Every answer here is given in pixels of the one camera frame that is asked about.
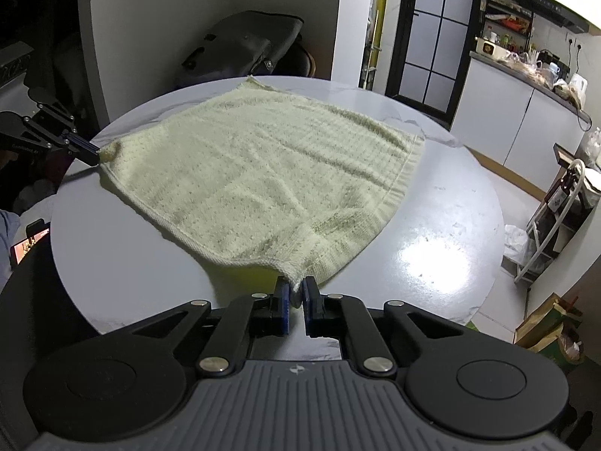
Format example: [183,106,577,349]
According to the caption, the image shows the clear plastic bottle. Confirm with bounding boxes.
[580,127,601,170]

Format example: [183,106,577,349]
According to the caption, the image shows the dark chair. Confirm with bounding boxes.
[277,42,316,77]

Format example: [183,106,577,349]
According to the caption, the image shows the wooden side table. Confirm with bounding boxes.
[553,143,601,174]

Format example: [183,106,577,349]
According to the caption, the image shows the bagged food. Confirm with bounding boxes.
[553,79,585,106]

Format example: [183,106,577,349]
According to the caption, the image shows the black bag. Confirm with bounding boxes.
[176,11,305,90]

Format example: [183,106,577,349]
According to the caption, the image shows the pale yellow waffle towel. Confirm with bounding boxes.
[98,76,426,292]

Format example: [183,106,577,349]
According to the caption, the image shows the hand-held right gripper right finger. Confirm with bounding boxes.
[302,276,486,378]

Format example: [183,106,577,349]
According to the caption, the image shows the white lower cabinet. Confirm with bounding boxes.
[450,59,587,165]

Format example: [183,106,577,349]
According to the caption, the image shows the clear plastic bags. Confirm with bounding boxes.
[498,51,555,90]

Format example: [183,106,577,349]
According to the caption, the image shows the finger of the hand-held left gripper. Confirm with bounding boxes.
[28,88,100,157]
[21,115,98,166]

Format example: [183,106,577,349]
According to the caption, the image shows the grey kitchen counter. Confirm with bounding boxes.
[470,51,591,123]

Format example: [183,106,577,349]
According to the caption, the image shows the person's blue-grey garment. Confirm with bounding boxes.
[0,209,22,287]

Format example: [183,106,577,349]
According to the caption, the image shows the cream countertop appliance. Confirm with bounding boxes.
[475,38,510,59]

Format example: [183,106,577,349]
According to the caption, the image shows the black smartphone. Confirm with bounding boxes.
[9,220,51,266]

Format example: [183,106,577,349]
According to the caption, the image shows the brown paper bag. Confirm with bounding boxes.
[514,294,587,377]

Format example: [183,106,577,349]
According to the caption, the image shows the white electric kettle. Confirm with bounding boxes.
[569,74,589,106]

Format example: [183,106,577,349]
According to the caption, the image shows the white plastic bag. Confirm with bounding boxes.
[503,224,531,264]

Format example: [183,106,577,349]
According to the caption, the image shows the black framed glass door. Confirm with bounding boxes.
[386,0,491,123]

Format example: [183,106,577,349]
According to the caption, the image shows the yellow pipe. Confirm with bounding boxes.
[364,0,391,90]

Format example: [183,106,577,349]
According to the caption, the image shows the dark glass bottle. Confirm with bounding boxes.
[547,169,576,212]

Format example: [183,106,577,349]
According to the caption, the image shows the white tube cart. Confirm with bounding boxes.
[514,159,587,285]

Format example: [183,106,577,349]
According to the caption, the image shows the black spice rack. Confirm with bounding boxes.
[480,0,536,50]

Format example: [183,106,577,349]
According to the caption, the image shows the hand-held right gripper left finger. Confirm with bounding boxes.
[104,276,289,378]

